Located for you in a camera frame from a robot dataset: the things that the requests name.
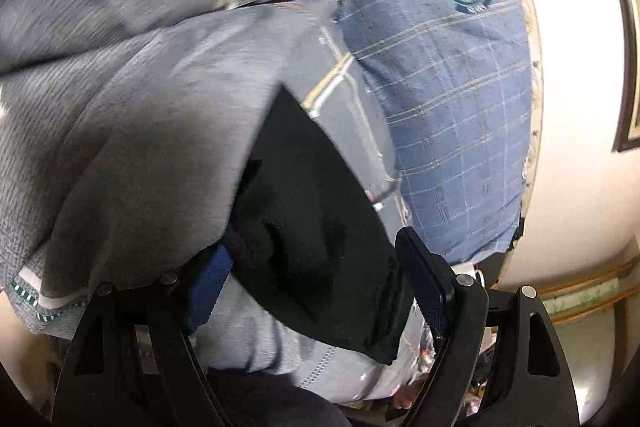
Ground grey printed quilt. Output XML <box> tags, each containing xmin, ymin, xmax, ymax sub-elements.
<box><xmin>0</xmin><ymin>0</ymin><xmax>436</xmax><ymax>408</ymax></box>

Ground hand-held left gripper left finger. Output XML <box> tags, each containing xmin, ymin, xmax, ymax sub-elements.
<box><xmin>51</xmin><ymin>244</ymin><xmax>236</xmax><ymax>427</ymax></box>

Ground black pants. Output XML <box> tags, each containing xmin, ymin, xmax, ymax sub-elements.
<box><xmin>227</xmin><ymin>83</ymin><xmax>417</xmax><ymax>366</ymax></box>

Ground blue plaid pillow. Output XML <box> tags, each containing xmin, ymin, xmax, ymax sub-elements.
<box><xmin>332</xmin><ymin>0</ymin><xmax>533</xmax><ymax>265</ymax></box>

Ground person's dark grey clothing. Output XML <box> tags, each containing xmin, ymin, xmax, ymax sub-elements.
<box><xmin>206</xmin><ymin>364</ymin><xmax>352</xmax><ymax>427</ymax></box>

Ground dark framed picture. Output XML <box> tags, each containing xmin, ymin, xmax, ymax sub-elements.
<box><xmin>611</xmin><ymin>0</ymin><xmax>640</xmax><ymax>154</ymax></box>

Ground green wooden ledge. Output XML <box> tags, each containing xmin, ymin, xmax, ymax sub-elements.
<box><xmin>537</xmin><ymin>254</ymin><xmax>640</xmax><ymax>325</ymax></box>

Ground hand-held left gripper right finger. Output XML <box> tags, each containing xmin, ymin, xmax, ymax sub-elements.
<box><xmin>395</xmin><ymin>227</ymin><xmax>577</xmax><ymax>427</ymax></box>

